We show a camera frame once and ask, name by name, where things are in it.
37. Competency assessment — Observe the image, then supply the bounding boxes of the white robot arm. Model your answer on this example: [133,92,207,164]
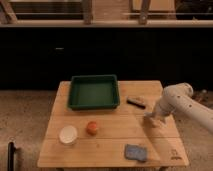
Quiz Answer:
[151,83,213,134]

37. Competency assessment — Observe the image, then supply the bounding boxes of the wooden folding table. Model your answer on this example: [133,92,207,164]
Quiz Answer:
[37,81,189,168]

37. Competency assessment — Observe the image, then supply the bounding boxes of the black and tan brush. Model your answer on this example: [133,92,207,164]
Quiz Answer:
[127,97,146,109]

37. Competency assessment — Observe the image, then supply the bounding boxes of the black chair post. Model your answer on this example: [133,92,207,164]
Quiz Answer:
[7,142,16,171]

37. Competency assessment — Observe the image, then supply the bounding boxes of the blue sponge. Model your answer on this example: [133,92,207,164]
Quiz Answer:
[124,144,148,162]

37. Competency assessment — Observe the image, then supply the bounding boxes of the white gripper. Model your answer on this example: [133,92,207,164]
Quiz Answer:
[151,101,173,128]

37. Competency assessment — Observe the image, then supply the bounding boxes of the green plastic tray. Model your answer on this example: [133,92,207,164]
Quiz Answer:
[67,75,120,110]

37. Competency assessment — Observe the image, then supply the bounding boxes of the orange small cup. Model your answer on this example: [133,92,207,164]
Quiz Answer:
[86,121,99,135]

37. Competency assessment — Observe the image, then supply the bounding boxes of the white round bowl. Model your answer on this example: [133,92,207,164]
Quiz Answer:
[59,125,78,145]

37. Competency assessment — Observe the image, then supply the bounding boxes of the grey towel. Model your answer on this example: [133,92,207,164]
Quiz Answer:
[144,112,153,120]

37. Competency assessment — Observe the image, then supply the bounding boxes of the wooden railing shelf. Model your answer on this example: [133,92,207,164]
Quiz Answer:
[0,0,213,27]

